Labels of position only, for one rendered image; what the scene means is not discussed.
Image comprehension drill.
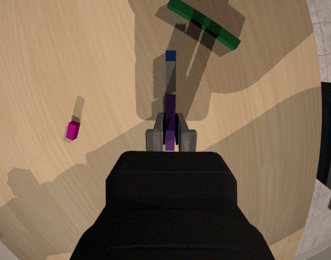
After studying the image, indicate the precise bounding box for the green rod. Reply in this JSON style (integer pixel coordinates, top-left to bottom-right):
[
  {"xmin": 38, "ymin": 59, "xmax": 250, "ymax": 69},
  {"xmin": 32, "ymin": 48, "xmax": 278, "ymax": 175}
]
[{"xmin": 167, "ymin": 0, "xmax": 241, "ymax": 51}]

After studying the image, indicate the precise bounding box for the magenta rectangular block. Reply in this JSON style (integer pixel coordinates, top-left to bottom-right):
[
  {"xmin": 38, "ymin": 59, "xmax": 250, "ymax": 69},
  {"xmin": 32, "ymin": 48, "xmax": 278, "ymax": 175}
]
[{"xmin": 66, "ymin": 121, "xmax": 80, "ymax": 141}]

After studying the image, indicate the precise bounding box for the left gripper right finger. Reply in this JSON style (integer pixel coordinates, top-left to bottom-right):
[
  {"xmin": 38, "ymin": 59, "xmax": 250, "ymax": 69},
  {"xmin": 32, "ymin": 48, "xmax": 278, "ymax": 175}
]
[{"xmin": 175, "ymin": 113, "xmax": 197, "ymax": 152}]

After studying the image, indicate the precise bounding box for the purple rod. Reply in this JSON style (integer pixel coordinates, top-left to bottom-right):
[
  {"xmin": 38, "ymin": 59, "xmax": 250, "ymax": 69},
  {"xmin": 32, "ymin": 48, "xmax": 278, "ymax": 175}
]
[{"xmin": 165, "ymin": 94, "xmax": 176, "ymax": 151}]

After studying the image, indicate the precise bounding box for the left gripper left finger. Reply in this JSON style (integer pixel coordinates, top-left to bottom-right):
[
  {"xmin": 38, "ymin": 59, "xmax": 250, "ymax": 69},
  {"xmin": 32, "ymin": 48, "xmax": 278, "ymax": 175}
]
[{"xmin": 146, "ymin": 113, "xmax": 166, "ymax": 152}]

